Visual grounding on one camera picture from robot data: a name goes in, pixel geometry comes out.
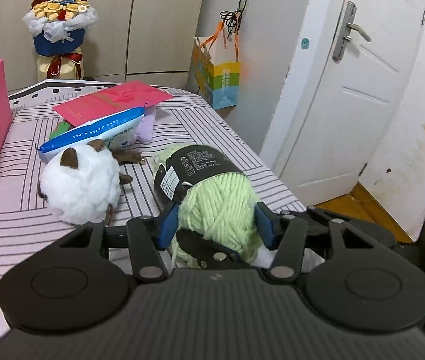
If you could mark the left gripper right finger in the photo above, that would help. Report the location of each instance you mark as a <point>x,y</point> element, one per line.
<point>284,236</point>

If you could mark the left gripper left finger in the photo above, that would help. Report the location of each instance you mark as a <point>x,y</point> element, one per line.
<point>147,236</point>

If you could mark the green yarn ball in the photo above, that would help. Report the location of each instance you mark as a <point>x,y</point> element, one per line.
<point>216,199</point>

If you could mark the white plush cat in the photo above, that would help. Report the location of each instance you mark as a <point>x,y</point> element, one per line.
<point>83,183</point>

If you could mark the blue wet wipes pack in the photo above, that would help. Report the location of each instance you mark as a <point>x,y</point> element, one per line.
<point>117,131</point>

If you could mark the red envelope card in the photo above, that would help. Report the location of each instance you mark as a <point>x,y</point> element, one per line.
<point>110,101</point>

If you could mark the red strawberry plush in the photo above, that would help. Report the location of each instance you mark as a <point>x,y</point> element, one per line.
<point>62,127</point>

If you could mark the purple plush toy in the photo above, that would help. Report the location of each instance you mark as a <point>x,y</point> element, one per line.
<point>144,131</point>

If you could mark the white door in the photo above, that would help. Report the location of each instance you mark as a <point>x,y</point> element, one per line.
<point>332,115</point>

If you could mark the colourful paper gift bag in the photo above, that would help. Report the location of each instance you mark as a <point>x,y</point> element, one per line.
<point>216,67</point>

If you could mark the beige wardrobe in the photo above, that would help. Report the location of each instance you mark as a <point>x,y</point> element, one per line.
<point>147,40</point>

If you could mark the flower bouquet blue wrap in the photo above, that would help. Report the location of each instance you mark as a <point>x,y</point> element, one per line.
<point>58,28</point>

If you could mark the silver door handle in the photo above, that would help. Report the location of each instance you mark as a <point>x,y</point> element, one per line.
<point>348,25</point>

